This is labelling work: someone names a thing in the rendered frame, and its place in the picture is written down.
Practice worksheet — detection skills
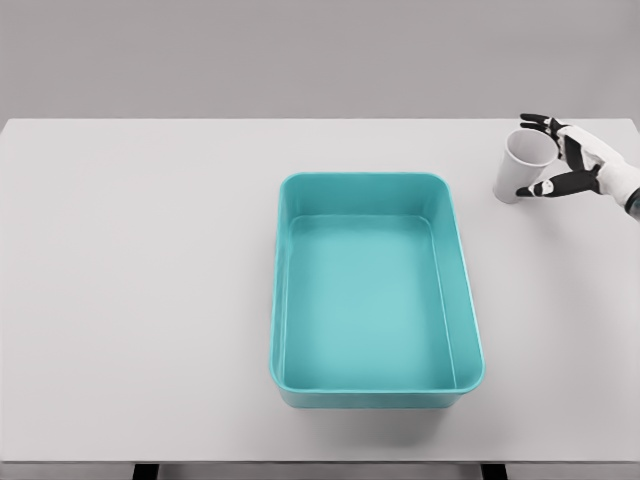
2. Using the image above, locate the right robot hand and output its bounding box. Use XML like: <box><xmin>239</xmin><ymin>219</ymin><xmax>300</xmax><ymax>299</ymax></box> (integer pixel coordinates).
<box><xmin>515</xmin><ymin>112</ymin><xmax>629</xmax><ymax>201</ymax></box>

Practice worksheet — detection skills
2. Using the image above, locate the white paper cup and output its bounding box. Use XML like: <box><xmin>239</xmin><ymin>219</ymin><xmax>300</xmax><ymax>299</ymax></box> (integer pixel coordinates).
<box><xmin>492</xmin><ymin>128</ymin><xmax>558</xmax><ymax>205</ymax></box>

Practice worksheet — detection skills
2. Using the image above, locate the teal plastic basket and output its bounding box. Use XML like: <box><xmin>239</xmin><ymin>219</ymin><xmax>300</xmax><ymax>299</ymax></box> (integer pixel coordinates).
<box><xmin>268</xmin><ymin>171</ymin><xmax>487</xmax><ymax>411</ymax></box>

